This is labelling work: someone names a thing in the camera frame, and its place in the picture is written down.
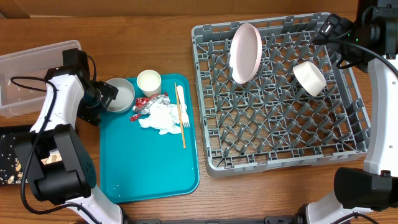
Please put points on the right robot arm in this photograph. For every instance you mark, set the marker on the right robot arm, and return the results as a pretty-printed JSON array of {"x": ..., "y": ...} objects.
[{"x": 370, "y": 44}]

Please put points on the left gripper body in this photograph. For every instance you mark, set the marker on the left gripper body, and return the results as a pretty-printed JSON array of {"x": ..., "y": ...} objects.
[{"x": 97, "y": 97}]

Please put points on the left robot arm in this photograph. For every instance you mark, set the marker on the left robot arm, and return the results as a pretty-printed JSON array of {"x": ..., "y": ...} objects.
[{"x": 58, "y": 172}]

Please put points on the white paper cup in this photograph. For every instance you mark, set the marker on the white paper cup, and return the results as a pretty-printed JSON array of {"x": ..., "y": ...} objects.
[{"x": 149, "y": 81}]

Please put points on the white ceramic bowl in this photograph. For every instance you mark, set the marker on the white ceramic bowl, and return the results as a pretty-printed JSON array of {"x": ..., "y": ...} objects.
[{"x": 310, "y": 77}]

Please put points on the crumpled white napkin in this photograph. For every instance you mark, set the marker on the crumpled white napkin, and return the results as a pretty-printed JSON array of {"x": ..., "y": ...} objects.
[{"x": 163, "y": 117}]

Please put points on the grey dishwasher rack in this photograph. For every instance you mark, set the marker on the grey dishwasher rack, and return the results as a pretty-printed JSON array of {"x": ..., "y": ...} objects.
[{"x": 271, "y": 122}]

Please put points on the wooden chopstick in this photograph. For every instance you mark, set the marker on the wooden chopstick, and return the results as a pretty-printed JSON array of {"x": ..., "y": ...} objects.
[{"x": 180, "y": 117}]

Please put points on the red foil wrapper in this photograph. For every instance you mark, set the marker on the red foil wrapper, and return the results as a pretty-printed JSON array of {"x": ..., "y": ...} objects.
[{"x": 143, "y": 104}]

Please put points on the white round plate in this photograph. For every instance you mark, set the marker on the white round plate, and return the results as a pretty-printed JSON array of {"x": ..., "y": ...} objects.
[{"x": 245, "y": 53}]

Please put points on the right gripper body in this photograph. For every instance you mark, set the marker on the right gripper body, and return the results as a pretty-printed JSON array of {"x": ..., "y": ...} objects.
[{"x": 337, "y": 33}]

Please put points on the black waste tray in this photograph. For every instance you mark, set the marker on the black waste tray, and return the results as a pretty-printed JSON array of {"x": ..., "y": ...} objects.
[{"x": 5, "y": 142}]

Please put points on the white plastic fork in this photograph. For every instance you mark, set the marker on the white plastic fork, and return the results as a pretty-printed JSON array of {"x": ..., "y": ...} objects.
[{"x": 181, "y": 96}]

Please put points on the rice and peanut shells pile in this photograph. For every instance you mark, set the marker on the rice and peanut shells pile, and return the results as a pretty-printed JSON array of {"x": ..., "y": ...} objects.
[{"x": 11, "y": 170}]

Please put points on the teal plastic tray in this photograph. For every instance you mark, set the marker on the teal plastic tray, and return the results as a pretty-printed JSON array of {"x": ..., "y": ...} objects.
[{"x": 141, "y": 164}]

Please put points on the grey bowl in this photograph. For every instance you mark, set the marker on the grey bowl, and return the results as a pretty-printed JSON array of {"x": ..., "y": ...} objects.
[{"x": 125, "y": 96}]

